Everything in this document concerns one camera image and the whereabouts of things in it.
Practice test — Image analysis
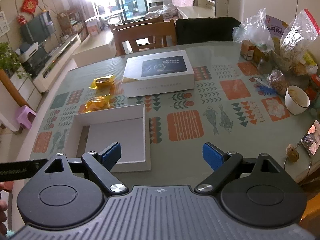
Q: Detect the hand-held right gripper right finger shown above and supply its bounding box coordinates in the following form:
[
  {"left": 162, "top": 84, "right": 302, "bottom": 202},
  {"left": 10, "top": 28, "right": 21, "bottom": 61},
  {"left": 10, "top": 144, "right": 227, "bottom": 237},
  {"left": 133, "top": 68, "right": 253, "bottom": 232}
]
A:
[{"left": 194, "top": 142, "right": 282, "bottom": 195}]

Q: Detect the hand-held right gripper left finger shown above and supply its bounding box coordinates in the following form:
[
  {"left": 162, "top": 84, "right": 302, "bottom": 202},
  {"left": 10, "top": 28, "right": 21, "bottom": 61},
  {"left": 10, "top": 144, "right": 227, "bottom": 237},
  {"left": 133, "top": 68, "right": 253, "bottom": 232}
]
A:
[{"left": 44, "top": 142, "right": 127, "bottom": 197}]

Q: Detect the white box base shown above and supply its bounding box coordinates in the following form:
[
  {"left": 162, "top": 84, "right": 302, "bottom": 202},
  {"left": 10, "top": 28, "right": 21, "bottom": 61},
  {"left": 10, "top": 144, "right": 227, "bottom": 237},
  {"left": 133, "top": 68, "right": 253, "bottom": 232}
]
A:
[{"left": 67, "top": 104, "right": 152, "bottom": 173}]

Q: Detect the yellow snack packet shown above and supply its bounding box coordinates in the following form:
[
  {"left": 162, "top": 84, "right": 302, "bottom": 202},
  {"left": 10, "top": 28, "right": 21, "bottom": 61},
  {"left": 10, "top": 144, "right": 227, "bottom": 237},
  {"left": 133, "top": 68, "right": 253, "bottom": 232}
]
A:
[
  {"left": 84, "top": 94, "right": 114, "bottom": 113},
  {"left": 89, "top": 75, "right": 117, "bottom": 89}
]

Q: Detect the white box lid tablet print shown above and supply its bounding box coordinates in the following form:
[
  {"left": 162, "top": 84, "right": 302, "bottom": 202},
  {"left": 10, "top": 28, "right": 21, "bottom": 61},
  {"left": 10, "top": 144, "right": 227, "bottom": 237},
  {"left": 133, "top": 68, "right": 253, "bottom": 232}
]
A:
[{"left": 121, "top": 50, "right": 195, "bottom": 98}]

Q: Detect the patterned glass-covered desktop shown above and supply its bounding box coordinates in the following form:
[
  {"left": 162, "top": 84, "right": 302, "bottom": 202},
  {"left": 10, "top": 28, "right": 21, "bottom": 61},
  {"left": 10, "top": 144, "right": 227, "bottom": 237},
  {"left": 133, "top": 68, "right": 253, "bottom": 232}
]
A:
[{"left": 32, "top": 39, "right": 320, "bottom": 183}]

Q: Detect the person's left hand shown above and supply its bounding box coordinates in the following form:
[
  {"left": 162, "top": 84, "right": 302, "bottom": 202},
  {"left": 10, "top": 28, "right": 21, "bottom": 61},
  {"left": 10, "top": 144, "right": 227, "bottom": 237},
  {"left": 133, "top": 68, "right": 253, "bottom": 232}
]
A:
[{"left": 0, "top": 182, "right": 12, "bottom": 231}]

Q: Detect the purple plastic stool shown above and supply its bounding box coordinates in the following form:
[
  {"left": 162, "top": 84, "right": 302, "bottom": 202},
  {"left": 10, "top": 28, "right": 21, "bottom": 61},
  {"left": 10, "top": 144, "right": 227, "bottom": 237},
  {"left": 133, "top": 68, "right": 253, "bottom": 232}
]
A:
[{"left": 16, "top": 105, "right": 37, "bottom": 132}]

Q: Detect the clear bag of nuts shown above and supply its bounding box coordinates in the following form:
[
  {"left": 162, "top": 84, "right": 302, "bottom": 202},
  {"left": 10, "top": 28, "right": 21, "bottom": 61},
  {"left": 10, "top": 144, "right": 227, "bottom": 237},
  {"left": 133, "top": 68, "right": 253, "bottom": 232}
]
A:
[{"left": 267, "top": 69, "right": 291, "bottom": 97}]

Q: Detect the white bowl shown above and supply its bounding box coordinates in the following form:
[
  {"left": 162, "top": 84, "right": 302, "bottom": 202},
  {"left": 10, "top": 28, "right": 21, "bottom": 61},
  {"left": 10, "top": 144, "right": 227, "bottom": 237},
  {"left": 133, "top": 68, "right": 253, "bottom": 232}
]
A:
[{"left": 285, "top": 85, "right": 311, "bottom": 115}]

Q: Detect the smartphone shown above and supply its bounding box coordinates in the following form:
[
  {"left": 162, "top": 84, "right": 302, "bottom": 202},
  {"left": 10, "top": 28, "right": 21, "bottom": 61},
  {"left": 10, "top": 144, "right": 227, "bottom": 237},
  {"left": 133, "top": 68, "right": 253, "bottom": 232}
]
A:
[{"left": 301, "top": 120, "right": 320, "bottom": 155}]

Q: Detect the white television cabinet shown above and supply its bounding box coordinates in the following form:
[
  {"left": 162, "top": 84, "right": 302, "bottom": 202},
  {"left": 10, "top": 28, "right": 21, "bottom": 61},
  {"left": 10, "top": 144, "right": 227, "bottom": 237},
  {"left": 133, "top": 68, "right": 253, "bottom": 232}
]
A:
[{"left": 32, "top": 34, "right": 82, "bottom": 93}]

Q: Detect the green potted plant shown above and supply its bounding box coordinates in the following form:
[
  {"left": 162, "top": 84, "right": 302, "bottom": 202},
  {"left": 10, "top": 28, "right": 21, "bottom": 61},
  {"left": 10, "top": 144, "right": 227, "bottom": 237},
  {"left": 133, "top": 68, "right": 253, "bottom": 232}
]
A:
[{"left": 0, "top": 42, "right": 32, "bottom": 79}]

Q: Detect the orange carton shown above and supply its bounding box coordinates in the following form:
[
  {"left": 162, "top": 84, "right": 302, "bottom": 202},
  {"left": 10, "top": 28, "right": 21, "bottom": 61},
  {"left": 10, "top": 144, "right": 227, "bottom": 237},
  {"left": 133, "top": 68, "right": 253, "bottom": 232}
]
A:
[{"left": 240, "top": 41, "right": 260, "bottom": 61}]

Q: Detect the white printer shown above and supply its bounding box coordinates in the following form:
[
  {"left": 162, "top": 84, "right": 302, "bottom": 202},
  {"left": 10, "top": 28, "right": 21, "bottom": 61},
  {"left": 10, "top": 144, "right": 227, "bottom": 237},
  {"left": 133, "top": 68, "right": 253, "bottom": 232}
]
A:
[{"left": 15, "top": 42, "right": 39, "bottom": 63}]

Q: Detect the wooden chair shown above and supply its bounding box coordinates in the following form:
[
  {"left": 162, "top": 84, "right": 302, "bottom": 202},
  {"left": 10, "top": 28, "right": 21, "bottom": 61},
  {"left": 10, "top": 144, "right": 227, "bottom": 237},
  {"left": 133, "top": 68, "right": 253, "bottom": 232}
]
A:
[
  {"left": 116, "top": 20, "right": 178, "bottom": 57},
  {"left": 110, "top": 17, "right": 164, "bottom": 32}
]

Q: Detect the red lid jar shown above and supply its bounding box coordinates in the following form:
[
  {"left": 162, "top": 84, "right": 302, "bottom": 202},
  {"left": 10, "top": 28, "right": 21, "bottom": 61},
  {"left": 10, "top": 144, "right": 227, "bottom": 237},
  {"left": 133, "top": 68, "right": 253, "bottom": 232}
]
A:
[{"left": 310, "top": 74, "right": 320, "bottom": 98}]

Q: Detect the black chair back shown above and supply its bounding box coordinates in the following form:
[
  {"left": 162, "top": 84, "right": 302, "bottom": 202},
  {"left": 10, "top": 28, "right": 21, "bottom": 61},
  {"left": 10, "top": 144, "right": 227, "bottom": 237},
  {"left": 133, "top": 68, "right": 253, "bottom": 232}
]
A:
[{"left": 175, "top": 17, "right": 242, "bottom": 46}]

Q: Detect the cardboard box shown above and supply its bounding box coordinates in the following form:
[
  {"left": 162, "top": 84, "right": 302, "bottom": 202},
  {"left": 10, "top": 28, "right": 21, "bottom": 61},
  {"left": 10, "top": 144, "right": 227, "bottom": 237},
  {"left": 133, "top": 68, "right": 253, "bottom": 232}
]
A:
[{"left": 86, "top": 17, "right": 102, "bottom": 36}]

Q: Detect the clear plastic bag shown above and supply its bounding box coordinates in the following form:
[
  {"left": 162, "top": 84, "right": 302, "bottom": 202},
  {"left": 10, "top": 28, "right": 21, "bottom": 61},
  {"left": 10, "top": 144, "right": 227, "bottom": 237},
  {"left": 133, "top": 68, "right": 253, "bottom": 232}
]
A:
[{"left": 232, "top": 8, "right": 275, "bottom": 53}]

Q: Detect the wooden storage shelf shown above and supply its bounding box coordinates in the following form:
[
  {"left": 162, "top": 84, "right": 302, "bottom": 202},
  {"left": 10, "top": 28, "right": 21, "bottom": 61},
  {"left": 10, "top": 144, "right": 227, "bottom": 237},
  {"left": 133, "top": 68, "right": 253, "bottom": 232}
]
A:
[{"left": 57, "top": 10, "right": 86, "bottom": 41}]

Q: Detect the flat screen television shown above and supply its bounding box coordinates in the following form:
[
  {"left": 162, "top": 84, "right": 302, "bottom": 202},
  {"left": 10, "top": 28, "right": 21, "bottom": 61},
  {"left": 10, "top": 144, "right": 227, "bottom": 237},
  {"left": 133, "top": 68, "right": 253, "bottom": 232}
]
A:
[{"left": 20, "top": 11, "right": 57, "bottom": 44}]

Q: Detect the purple snack packet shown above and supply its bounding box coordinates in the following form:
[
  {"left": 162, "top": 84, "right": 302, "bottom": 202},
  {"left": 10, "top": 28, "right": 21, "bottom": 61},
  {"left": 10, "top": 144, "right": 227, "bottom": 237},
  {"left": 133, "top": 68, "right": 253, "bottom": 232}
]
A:
[{"left": 264, "top": 15, "right": 289, "bottom": 46}]

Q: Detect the zip bag with red top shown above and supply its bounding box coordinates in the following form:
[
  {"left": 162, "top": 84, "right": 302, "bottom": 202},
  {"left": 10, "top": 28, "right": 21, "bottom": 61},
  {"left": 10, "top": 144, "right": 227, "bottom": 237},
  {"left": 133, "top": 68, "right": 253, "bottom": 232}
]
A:
[{"left": 279, "top": 9, "right": 320, "bottom": 68}]

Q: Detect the pile of cloth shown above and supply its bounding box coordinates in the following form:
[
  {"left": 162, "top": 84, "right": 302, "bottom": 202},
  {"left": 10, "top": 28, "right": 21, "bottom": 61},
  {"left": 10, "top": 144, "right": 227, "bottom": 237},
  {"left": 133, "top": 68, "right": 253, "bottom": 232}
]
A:
[{"left": 149, "top": 4, "right": 179, "bottom": 20}]

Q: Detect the brown plush keychain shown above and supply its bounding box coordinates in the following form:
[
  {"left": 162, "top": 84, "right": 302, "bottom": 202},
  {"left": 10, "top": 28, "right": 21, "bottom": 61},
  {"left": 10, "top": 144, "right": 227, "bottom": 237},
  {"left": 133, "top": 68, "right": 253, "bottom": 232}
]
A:
[{"left": 286, "top": 143, "right": 299, "bottom": 162}]

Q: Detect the brown wooden post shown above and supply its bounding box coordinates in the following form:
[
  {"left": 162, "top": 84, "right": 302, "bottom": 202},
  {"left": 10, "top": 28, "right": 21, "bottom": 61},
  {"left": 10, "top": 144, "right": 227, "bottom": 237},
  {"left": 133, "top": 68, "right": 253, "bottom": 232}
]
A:
[{"left": 0, "top": 69, "right": 27, "bottom": 106}]

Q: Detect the framed wall picture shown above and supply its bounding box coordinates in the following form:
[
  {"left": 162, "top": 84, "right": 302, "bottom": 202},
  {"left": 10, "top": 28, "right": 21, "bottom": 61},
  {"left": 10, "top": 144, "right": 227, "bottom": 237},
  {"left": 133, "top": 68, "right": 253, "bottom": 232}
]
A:
[{"left": 0, "top": 11, "right": 7, "bottom": 37}]

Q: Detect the red knot wall decoration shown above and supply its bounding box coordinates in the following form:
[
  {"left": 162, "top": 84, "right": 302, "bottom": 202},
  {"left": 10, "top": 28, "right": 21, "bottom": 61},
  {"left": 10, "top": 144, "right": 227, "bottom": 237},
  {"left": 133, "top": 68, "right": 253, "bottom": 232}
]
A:
[{"left": 20, "top": 0, "right": 39, "bottom": 13}]

